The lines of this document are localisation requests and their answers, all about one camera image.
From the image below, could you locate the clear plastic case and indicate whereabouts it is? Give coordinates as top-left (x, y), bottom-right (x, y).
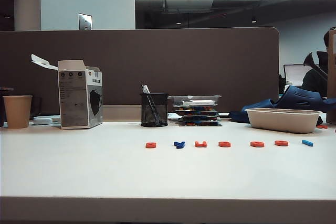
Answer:
top-left (167, 94), bottom-right (222, 108)

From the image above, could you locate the silver wall switch plate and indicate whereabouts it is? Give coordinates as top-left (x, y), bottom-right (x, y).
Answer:
top-left (78, 13), bottom-right (93, 30)

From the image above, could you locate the black mesh pen holder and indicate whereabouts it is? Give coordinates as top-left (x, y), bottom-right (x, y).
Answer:
top-left (139, 92), bottom-right (169, 127)

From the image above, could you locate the letter magnet set case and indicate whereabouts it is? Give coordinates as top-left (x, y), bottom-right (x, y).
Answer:
top-left (178, 120), bottom-right (223, 127)
top-left (175, 110), bottom-right (219, 117)
top-left (175, 106), bottom-right (218, 112)
top-left (180, 115), bottom-right (219, 122)

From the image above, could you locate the computer monitor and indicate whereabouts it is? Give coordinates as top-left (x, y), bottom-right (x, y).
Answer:
top-left (283, 63), bottom-right (312, 87)

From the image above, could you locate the beige pulp tray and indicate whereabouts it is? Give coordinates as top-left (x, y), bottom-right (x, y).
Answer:
top-left (245, 108), bottom-right (323, 134)

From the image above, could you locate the white grey face mask box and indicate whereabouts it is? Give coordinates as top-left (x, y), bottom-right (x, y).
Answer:
top-left (30, 54), bottom-right (103, 130)

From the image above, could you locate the brown paper cup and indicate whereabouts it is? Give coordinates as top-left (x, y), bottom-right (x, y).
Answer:
top-left (2, 95), bottom-right (33, 129)

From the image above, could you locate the black desk lamp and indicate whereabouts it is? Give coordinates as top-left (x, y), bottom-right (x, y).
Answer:
top-left (303, 52), bottom-right (329, 80)

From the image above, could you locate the navy blue slipper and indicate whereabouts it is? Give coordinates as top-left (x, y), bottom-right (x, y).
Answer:
top-left (228, 98), bottom-right (279, 124)

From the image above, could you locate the person in dark green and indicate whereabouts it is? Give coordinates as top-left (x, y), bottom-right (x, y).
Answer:
top-left (301, 28), bottom-right (331, 97)

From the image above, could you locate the white flat box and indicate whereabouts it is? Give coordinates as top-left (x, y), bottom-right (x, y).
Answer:
top-left (181, 99), bottom-right (215, 106)

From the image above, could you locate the brown cardboard box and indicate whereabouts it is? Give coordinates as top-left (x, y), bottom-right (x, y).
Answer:
top-left (326, 28), bottom-right (336, 124)

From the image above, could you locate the brown desk divider panel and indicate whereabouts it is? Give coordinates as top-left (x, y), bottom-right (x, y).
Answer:
top-left (0, 26), bottom-right (280, 114)

